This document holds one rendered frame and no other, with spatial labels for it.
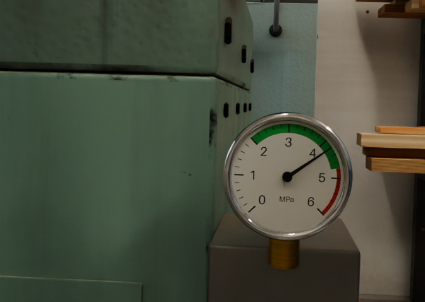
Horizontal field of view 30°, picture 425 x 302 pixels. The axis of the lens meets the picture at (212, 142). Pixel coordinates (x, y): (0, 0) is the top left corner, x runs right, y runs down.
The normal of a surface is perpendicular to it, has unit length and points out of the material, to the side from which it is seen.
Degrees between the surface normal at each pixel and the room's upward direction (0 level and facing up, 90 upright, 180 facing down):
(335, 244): 0
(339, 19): 90
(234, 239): 0
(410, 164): 91
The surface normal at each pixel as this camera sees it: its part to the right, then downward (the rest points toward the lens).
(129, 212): -0.08, 0.05
